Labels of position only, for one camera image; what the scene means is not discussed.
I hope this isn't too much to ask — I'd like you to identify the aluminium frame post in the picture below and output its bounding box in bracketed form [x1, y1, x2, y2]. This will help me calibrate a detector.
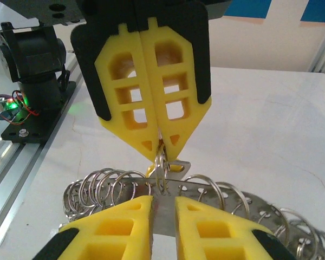
[308, 23, 325, 74]

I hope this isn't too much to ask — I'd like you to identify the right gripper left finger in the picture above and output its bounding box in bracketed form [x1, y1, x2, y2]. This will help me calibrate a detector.
[32, 195, 155, 260]

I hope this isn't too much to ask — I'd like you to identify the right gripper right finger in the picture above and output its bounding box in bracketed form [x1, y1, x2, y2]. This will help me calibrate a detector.
[174, 196, 297, 260]

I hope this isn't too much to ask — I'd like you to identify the wide aluminium mounting rail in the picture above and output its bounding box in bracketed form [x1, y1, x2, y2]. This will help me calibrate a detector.
[0, 48, 83, 212]

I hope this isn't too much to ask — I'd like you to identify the metal disc with key rings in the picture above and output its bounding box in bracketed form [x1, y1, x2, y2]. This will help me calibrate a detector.
[62, 173, 325, 260]

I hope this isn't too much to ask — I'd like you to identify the small silver split ring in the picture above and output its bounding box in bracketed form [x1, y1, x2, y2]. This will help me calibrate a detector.
[154, 143, 171, 196]
[112, 170, 147, 207]
[80, 170, 104, 207]
[184, 174, 225, 211]

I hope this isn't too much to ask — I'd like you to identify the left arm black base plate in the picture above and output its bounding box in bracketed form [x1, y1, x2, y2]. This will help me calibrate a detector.
[0, 81, 78, 143]

